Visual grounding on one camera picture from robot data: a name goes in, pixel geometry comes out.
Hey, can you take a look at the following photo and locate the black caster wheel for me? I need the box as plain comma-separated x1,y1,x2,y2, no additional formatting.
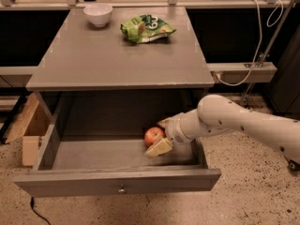
286,157,300,172

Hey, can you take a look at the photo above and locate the grey open drawer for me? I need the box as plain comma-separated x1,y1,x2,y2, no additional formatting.
14,93,221,197

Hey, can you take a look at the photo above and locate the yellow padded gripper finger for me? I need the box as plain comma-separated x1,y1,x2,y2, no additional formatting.
144,138,173,158
157,117,172,129

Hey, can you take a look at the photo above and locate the black floor cable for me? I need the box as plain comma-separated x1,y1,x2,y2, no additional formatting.
29,196,51,225

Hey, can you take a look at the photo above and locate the wooden box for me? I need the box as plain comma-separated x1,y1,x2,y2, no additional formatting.
6,93,50,166

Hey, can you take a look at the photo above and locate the grey metal rail frame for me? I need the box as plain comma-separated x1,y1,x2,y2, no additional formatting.
1,0,290,86

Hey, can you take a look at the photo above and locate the green chip bag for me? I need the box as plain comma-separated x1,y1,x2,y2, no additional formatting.
120,14,176,44

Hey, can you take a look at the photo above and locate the metal diagonal pole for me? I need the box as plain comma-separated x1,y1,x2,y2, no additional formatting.
241,0,296,106

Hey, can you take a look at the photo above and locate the white cable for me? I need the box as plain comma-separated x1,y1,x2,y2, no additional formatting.
214,0,285,87

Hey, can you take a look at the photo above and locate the red apple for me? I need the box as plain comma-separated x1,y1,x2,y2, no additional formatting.
144,127,165,147

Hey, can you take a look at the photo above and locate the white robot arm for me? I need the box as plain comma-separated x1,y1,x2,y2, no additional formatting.
145,95,300,172

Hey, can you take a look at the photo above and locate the metal drawer knob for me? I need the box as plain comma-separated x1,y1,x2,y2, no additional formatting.
118,185,127,194

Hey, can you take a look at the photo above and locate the white ceramic bowl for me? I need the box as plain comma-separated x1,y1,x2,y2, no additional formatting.
83,3,113,27

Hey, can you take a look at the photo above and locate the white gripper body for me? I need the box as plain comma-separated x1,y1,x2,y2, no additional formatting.
165,113,191,144

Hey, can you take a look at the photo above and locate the grey wooden cabinet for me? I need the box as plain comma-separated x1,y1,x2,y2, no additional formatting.
27,7,213,136

